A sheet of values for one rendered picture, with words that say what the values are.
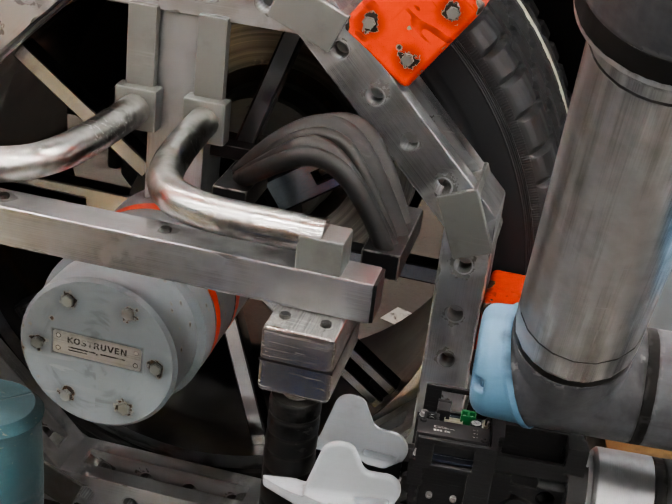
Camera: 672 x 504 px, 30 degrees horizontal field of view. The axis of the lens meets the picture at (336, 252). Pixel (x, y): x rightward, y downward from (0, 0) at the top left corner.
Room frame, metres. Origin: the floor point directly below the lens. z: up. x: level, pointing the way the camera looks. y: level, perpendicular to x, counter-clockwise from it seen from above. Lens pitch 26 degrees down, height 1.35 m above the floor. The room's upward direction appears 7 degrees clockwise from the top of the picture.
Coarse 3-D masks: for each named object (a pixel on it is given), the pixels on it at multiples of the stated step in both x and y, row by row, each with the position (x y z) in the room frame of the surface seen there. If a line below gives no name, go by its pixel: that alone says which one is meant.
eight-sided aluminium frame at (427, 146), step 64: (0, 0) 0.98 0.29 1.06; (64, 0) 1.02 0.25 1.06; (128, 0) 0.96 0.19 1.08; (192, 0) 0.95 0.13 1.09; (256, 0) 0.95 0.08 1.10; (320, 0) 0.93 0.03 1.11; (384, 128) 0.92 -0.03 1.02; (448, 128) 0.96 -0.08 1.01; (448, 192) 0.91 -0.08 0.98; (448, 256) 0.91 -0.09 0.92; (448, 320) 0.91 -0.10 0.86; (448, 384) 0.91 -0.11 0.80; (64, 448) 1.00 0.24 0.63; (128, 448) 1.02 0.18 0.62
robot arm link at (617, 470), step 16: (608, 448) 0.72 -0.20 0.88; (592, 464) 0.70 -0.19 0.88; (608, 464) 0.69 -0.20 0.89; (624, 464) 0.70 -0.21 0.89; (640, 464) 0.70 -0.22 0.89; (592, 480) 0.69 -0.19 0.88; (608, 480) 0.68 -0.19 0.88; (624, 480) 0.68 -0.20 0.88; (640, 480) 0.68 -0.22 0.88; (592, 496) 0.68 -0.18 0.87; (608, 496) 0.67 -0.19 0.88; (624, 496) 0.67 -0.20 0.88; (640, 496) 0.67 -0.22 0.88
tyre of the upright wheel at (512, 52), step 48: (528, 0) 1.18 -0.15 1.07; (480, 48) 0.99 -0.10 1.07; (528, 48) 1.09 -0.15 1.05; (480, 96) 0.99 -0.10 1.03; (528, 96) 1.00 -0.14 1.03; (480, 144) 0.99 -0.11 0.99; (528, 144) 0.98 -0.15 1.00; (528, 192) 0.98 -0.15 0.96; (528, 240) 0.98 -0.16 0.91; (0, 336) 1.08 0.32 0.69; (96, 432) 1.06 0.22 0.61
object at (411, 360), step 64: (0, 64) 1.08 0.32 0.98; (64, 64) 1.27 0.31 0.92; (0, 128) 1.15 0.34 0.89; (64, 128) 1.30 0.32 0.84; (256, 128) 1.05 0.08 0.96; (64, 192) 1.08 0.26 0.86; (128, 192) 1.08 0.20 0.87; (320, 192) 1.04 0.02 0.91; (0, 256) 1.12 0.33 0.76; (0, 320) 1.08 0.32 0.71; (192, 384) 1.15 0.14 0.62; (256, 384) 1.05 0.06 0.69; (384, 384) 1.02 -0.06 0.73; (192, 448) 1.04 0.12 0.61; (256, 448) 1.04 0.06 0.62
